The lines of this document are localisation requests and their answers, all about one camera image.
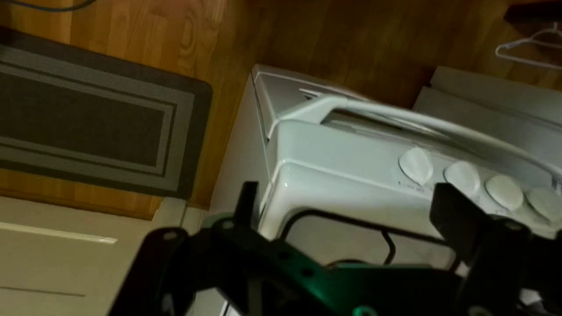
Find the white oven door handle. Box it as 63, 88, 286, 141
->
269, 96, 562, 187

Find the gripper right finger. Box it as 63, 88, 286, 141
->
429, 182, 562, 316

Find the blue cable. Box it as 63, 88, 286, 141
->
0, 0, 98, 13

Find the white cabinet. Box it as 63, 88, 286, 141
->
412, 66, 562, 132

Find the white oven door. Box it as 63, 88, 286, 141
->
251, 64, 562, 176

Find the grey striped floor mat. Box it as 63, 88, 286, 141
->
0, 26, 214, 201

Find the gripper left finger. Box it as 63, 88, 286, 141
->
109, 181, 336, 316

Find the silver drawer handle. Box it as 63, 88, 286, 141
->
0, 222, 118, 244

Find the white stove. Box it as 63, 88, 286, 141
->
210, 64, 562, 316

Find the white stove knob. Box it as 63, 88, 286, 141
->
526, 188, 562, 221
443, 161, 481, 197
398, 147, 433, 186
485, 174, 524, 211

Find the beige drawer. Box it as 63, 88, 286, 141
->
0, 195, 187, 316

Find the black stove burner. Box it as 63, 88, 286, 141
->
280, 209, 461, 269

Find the white clothes hanger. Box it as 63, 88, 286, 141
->
495, 22, 562, 71

